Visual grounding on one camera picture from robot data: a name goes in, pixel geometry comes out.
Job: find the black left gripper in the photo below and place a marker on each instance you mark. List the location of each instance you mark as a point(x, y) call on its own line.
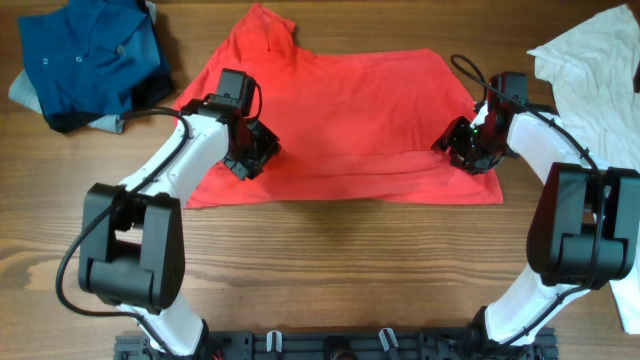
point(267, 145)

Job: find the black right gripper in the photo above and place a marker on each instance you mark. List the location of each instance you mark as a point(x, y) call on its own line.
point(450, 138)

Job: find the red t-shirt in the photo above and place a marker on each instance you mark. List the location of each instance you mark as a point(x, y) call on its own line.
point(350, 126)

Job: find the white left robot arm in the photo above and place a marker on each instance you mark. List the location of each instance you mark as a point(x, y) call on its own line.
point(131, 245)

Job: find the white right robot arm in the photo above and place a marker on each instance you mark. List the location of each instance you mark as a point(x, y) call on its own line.
point(584, 232)

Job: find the black folded garment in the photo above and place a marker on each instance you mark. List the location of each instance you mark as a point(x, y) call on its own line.
point(146, 94)

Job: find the white t-shirt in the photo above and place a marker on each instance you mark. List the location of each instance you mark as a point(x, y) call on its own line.
point(591, 69)

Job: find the blue folded shirt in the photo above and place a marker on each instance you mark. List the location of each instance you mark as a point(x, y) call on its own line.
point(88, 56)

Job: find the grey folded garment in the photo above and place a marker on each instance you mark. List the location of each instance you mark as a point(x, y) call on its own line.
point(22, 92)

